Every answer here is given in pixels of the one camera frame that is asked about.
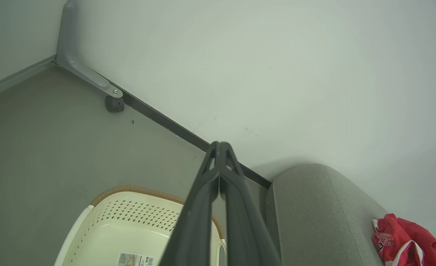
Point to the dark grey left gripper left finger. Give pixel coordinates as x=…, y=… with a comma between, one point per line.
x=196, y=221

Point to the red jersey with number print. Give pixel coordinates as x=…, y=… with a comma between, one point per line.
x=384, y=240

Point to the black rubber foot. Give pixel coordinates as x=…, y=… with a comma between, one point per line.
x=114, y=104

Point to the grey fabric sofa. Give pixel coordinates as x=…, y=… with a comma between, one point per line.
x=314, y=214

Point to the cream perforated laundry basket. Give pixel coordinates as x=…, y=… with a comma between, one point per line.
x=129, y=229

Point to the grey skirting strip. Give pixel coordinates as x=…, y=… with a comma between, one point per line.
x=14, y=77

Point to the black baseboard strip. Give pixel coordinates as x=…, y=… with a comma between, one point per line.
x=166, y=123

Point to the grey metal corner bracket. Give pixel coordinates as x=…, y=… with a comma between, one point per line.
x=70, y=55

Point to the white barcode label sticker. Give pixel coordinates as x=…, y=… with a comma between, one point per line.
x=135, y=260

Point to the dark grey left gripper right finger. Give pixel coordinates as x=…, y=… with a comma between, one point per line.
x=244, y=229

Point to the plain red garment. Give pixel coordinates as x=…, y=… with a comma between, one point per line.
x=425, y=234

